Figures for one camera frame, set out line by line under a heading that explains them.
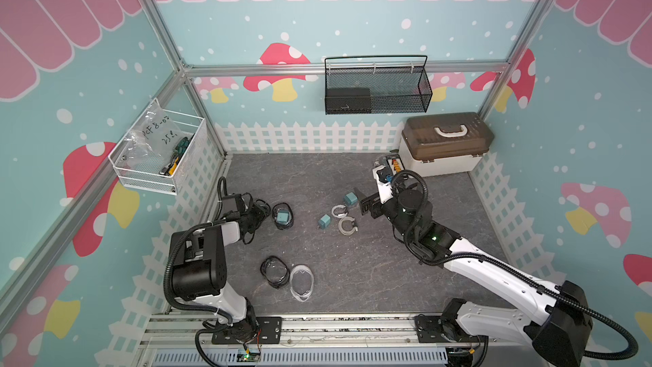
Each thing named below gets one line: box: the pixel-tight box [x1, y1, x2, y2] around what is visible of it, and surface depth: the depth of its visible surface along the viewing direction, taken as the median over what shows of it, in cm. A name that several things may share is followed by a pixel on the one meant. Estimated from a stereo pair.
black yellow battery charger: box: [385, 153, 406, 176], surface depth 118 cm
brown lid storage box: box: [398, 112, 495, 177], surface depth 103 cm
